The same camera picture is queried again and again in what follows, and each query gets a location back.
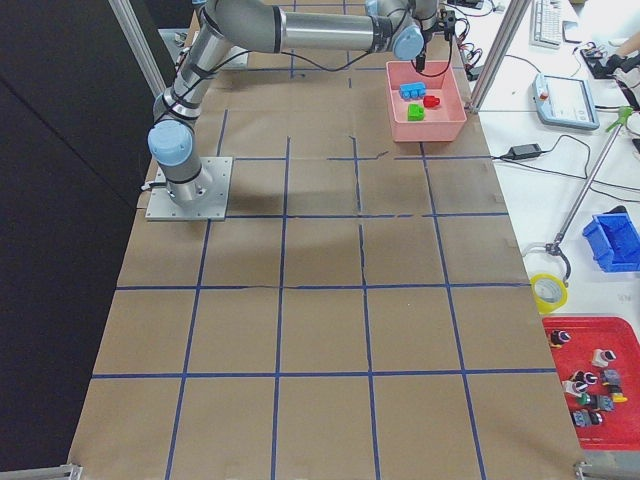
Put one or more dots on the red tray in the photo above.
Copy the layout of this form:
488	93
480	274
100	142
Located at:
597	361

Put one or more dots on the blue toy block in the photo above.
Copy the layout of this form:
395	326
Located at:
412	91

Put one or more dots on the white keyboard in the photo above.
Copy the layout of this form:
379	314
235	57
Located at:
545	24

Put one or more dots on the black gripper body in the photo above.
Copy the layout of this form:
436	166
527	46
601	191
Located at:
424	43

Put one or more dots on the reacher grabber tool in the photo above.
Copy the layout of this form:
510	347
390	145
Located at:
553	248

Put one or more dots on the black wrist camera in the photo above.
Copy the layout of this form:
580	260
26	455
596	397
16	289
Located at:
447	23

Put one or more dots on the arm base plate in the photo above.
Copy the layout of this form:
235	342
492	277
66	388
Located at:
204	198

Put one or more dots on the yellow tape roll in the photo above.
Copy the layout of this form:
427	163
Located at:
550	292

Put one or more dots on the green toy block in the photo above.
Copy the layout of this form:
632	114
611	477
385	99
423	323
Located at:
415	112

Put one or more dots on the black power adapter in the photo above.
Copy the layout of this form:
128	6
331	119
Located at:
524	152

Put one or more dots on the blue storage bin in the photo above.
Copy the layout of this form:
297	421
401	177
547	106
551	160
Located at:
614	242

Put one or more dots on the red toy block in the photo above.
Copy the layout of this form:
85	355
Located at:
431	101

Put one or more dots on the pink plastic box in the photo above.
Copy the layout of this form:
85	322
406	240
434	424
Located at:
441	124

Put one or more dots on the teach pendant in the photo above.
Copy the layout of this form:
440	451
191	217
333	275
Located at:
564	102

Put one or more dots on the aluminium frame post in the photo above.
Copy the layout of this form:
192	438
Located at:
504	37

